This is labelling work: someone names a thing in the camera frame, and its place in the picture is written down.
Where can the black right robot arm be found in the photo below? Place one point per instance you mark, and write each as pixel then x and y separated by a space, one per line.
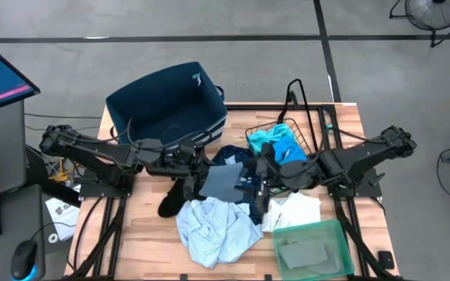
pixel 365 156

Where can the black cloth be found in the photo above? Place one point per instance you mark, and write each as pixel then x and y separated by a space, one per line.
pixel 170 205

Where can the black computer mouse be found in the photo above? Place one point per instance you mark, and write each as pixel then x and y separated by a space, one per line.
pixel 23 259

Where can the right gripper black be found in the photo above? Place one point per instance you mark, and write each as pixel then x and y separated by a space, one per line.
pixel 305 173

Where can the small black clamp block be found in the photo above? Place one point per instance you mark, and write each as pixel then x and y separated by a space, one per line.
pixel 386 259

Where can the navy dotted cloth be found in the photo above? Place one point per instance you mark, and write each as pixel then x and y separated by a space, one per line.
pixel 244 153

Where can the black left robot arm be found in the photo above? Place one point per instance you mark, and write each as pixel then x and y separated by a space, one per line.
pixel 88 150

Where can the bright blue cloth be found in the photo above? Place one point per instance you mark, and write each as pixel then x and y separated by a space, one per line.
pixel 289 150

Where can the grey desk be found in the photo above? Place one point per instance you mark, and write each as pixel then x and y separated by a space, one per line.
pixel 6 156

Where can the white cloth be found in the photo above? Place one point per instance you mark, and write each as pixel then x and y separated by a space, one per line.
pixel 299 210

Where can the blue-grey cloth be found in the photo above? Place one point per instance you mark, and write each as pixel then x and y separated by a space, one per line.
pixel 221 181

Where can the white tape roll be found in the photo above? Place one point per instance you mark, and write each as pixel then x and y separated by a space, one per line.
pixel 53 238

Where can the white printed paper sheet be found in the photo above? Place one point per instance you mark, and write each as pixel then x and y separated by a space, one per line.
pixel 63 218

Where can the green translucent plastic tray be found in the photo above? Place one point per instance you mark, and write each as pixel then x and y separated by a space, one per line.
pixel 342 234

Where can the navy fabric storage bin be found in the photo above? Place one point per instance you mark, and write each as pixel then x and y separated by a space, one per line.
pixel 162 105

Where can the black floor fan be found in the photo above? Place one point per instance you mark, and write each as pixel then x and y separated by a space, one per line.
pixel 436 13

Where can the light blue patterned cloth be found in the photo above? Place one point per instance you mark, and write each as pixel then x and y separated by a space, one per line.
pixel 213 234

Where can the black metal rig frame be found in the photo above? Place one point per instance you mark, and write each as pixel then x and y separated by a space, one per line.
pixel 248 106

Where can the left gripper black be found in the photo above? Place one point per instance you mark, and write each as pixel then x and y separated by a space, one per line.
pixel 166 158

